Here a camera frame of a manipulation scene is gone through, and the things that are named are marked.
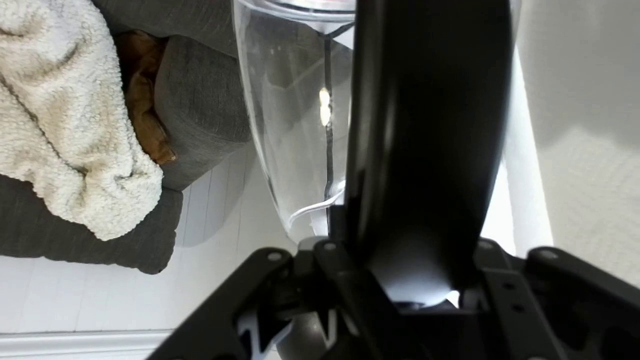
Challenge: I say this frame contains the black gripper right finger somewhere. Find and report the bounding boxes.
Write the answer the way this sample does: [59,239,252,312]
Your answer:
[461,240,640,360]

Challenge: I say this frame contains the glass electric kettle black handle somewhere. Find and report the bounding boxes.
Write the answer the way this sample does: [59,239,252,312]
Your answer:
[229,0,518,309]

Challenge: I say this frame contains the grey upholstered cushion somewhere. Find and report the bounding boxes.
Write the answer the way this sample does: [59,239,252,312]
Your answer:
[0,0,247,274]

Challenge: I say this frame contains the cream terry towel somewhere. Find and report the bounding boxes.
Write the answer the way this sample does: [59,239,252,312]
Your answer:
[0,0,161,243]

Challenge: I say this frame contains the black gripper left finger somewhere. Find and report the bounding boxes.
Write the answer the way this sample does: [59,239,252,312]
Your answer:
[147,240,357,360]

